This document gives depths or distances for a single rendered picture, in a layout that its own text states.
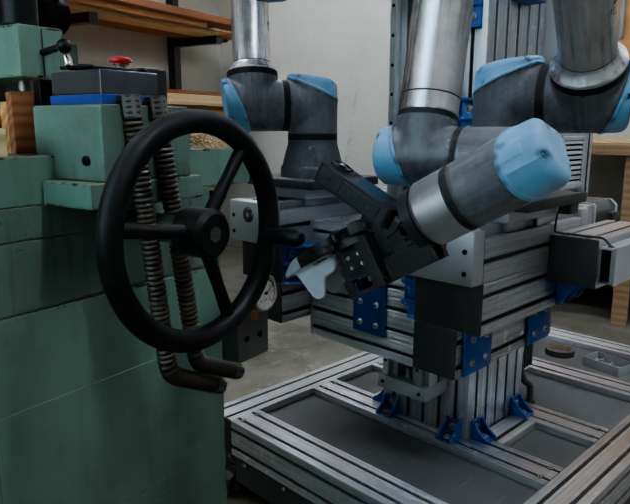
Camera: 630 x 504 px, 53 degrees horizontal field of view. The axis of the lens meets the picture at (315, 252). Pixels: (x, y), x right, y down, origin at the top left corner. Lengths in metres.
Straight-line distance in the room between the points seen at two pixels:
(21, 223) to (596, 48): 0.83
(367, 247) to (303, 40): 3.90
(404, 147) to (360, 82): 3.55
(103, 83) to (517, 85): 0.67
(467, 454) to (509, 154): 0.97
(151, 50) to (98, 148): 3.68
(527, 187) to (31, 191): 0.57
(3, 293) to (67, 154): 0.18
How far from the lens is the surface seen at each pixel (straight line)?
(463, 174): 0.65
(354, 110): 4.33
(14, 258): 0.83
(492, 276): 1.08
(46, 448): 0.92
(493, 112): 1.14
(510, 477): 1.46
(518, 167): 0.63
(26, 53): 0.97
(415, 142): 0.77
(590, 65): 1.07
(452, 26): 0.82
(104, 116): 0.77
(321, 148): 1.45
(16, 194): 0.82
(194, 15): 3.98
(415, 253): 0.70
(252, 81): 1.44
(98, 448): 0.97
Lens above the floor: 0.94
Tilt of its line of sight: 11 degrees down
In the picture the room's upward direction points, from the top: straight up
